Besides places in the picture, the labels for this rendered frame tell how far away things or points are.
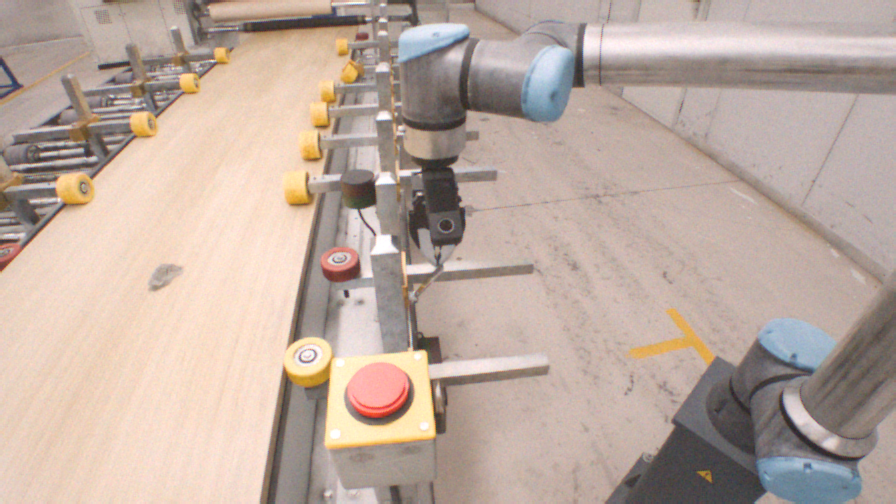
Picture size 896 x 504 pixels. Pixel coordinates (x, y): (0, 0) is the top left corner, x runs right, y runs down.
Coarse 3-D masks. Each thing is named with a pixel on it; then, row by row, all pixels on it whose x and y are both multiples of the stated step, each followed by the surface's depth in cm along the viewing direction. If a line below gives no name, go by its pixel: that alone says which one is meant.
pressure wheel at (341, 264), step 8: (336, 248) 93; (344, 248) 93; (328, 256) 91; (336, 256) 90; (344, 256) 91; (352, 256) 91; (328, 264) 89; (336, 264) 89; (344, 264) 89; (352, 264) 89; (328, 272) 88; (336, 272) 88; (344, 272) 88; (352, 272) 89; (336, 280) 89; (344, 280) 89; (344, 296) 97
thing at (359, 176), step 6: (348, 174) 76; (354, 174) 76; (360, 174) 76; (366, 174) 76; (372, 174) 76; (342, 180) 74; (348, 180) 74; (354, 180) 74; (360, 180) 74; (366, 180) 74; (372, 192) 76; (360, 210) 79; (360, 216) 80; (378, 216) 79; (366, 222) 81; (372, 228) 82
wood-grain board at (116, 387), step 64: (256, 64) 215; (320, 64) 211; (192, 128) 149; (256, 128) 147; (320, 128) 146; (128, 192) 114; (192, 192) 113; (256, 192) 113; (64, 256) 92; (128, 256) 92; (192, 256) 92; (256, 256) 92; (0, 320) 76; (64, 320) 76; (128, 320) 77; (192, 320) 77; (256, 320) 77; (0, 384) 64; (64, 384) 65; (128, 384) 66; (192, 384) 66; (256, 384) 67; (0, 448) 56; (64, 448) 57; (128, 448) 57; (192, 448) 58; (256, 448) 58
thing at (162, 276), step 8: (160, 264) 87; (168, 264) 89; (160, 272) 85; (168, 272) 86; (176, 272) 87; (152, 280) 84; (160, 280) 85; (168, 280) 84; (152, 288) 82; (160, 288) 83
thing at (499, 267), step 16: (528, 256) 98; (368, 272) 94; (416, 272) 94; (448, 272) 95; (464, 272) 95; (480, 272) 96; (496, 272) 96; (512, 272) 97; (528, 272) 97; (336, 288) 93; (352, 288) 94
